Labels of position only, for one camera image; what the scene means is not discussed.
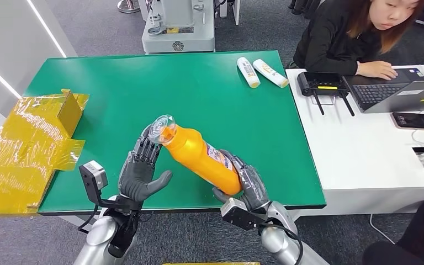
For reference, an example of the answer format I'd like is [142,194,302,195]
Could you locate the person's hand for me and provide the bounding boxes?
[356,60,399,81]

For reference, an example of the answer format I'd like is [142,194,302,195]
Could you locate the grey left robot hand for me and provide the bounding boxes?
[118,124,173,211]

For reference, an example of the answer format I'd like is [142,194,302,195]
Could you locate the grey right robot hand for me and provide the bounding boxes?
[211,149,271,213]

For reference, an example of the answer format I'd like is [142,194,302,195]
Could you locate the orange bottle with clear cap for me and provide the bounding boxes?
[147,114,243,197]

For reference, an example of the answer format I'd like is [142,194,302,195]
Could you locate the white bottle with yellow cap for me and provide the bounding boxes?
[252,59,290,89]
[236,56,261,89]

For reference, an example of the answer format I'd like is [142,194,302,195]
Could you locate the grey laptop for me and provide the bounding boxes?
[343,67,424,114]

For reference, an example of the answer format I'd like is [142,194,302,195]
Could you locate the black router with antennas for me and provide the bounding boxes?
[296,71,356,117]

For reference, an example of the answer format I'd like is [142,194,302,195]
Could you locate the black smartphone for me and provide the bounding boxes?
[391,112,424,131]

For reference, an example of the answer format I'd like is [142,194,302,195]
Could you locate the green topped table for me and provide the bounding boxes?
[23,50,326,227]

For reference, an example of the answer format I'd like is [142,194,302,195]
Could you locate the white desk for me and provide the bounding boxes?
[285,63,424,220]

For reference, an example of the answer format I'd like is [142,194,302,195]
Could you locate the yellow tape-wrapped cardboard box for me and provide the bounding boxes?
[0,88,90,216]

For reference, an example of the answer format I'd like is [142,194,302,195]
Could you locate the white furniture legs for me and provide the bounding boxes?
[217,0,241,25]

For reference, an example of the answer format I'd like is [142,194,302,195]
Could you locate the white machine base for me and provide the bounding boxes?
[140,0,216,55]

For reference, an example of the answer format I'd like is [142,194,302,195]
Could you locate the person in black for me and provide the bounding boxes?
[362,198,424,265]

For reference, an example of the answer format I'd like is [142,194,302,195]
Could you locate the chrome stand base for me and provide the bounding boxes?
[116,0,141,14]

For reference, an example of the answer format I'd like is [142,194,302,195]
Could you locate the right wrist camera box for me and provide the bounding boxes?
[220,197,268,232]

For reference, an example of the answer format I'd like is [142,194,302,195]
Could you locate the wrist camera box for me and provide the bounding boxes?
[220,197,268,232]
[78,160,133,211]

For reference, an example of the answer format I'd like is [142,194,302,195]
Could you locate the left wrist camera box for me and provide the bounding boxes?
[78,160,133,211]

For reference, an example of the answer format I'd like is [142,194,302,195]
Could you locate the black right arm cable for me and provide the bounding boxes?
[259,223,304,265]

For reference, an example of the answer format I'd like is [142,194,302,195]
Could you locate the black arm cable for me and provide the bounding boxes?
[77,204,100,235]
[259,223,304,265]

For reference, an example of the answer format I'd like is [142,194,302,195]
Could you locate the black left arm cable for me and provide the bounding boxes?
[77,204,100,235]

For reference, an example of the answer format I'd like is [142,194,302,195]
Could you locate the white cable under desk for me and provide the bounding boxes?
[369,214,396,244]

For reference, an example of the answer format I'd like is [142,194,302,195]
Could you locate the wall light strip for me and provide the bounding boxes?
[0,54,23,99]
[25,0,67,59]

